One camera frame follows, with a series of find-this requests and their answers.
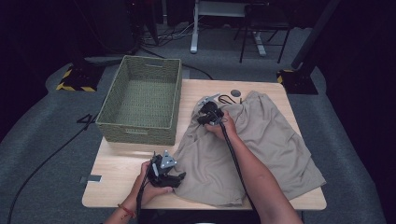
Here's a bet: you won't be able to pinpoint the white desk frame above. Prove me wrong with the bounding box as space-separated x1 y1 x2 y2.
190 0 269 58

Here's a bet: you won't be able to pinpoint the beige shorts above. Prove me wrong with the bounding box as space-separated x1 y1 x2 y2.
171 91 327 208

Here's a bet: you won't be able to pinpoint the right hand-held gripper black cable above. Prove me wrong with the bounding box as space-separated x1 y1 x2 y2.
218 119 260 216

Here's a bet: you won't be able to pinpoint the black yellow striped stand base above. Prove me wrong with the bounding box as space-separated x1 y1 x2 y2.
55 63 106 93
276 68 319 95

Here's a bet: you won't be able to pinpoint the black metal chair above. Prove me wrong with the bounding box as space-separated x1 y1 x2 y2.
233 2 295 64

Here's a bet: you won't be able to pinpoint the grey tape piece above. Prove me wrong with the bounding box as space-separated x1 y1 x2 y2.
78 175 103 185

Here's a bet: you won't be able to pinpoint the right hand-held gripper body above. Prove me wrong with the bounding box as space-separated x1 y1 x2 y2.
196 92 226 127

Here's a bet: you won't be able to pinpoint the dark slanted stand post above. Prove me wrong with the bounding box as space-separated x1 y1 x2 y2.
290 0 342 71

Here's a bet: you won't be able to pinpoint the green woven basket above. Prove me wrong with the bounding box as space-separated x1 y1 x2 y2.
95 54 183 147

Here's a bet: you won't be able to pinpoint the long black floor cable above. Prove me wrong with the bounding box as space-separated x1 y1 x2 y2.
7 116 106 224

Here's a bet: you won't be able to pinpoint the red string bracelet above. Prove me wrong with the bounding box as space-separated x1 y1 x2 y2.
117 203 137 219

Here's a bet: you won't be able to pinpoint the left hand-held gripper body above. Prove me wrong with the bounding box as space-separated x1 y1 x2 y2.
146 149 179 189

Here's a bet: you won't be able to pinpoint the person's left hand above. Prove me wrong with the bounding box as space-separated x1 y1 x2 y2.
132 160 175 206

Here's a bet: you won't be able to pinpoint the bundle of floor cables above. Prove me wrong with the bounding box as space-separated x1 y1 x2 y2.
138 21 200 48

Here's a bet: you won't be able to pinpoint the person's right hand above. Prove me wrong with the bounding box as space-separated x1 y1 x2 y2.
205 110 239 141

